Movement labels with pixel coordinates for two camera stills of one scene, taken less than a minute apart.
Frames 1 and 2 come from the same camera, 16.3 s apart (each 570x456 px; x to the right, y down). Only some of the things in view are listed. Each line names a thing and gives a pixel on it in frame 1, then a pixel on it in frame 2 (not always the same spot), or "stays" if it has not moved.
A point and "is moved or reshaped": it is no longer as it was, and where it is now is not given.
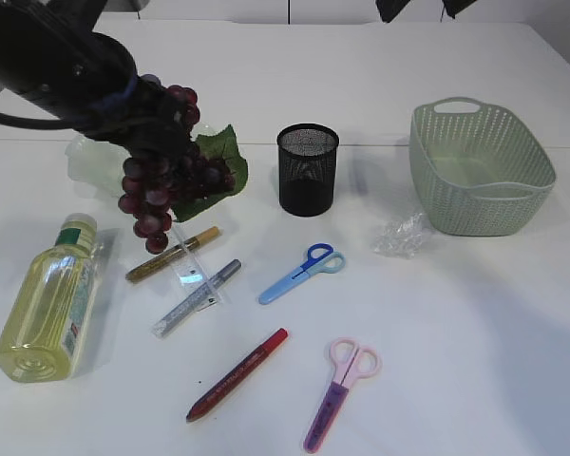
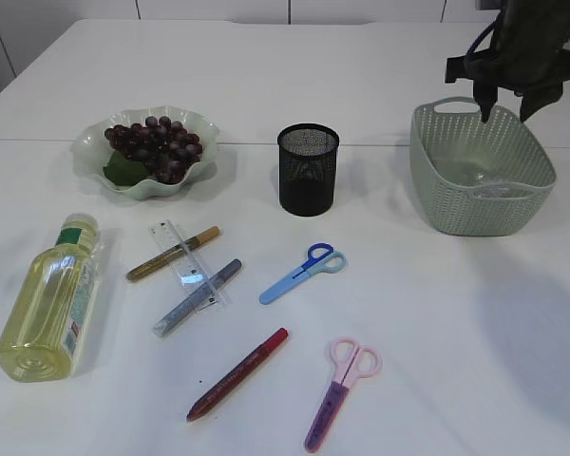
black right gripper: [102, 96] -> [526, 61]
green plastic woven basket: [480, 169] stays
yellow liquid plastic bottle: [43, 339] stays
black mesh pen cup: [308, 154] stays
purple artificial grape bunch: [155, 183] is moved or reshaped
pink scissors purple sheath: [351, 361] stays
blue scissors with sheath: [321, 258] stays
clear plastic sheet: [403, 237] -> [485, 184]
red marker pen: [238, 373] stays
